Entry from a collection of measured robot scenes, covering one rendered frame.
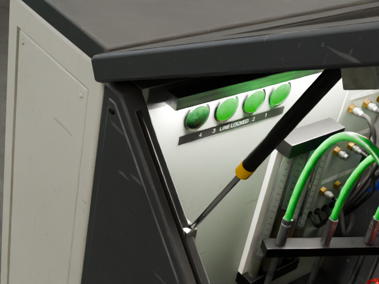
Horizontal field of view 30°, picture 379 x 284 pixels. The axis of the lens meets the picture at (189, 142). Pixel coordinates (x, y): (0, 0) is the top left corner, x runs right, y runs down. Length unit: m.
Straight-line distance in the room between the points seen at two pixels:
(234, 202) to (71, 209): 0.30
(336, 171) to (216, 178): 0.36
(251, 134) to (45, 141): 0.34
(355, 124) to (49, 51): 0.64
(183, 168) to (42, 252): 0.33
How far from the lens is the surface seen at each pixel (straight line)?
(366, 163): 1.22
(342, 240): 1.37
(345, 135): 1.08
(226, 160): 1.19
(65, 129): 1.10
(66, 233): 1.19
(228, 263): 1.40
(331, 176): 1.48
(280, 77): 1.12
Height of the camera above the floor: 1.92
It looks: 33 degrees down
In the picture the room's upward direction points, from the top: 12 degrees clockwise
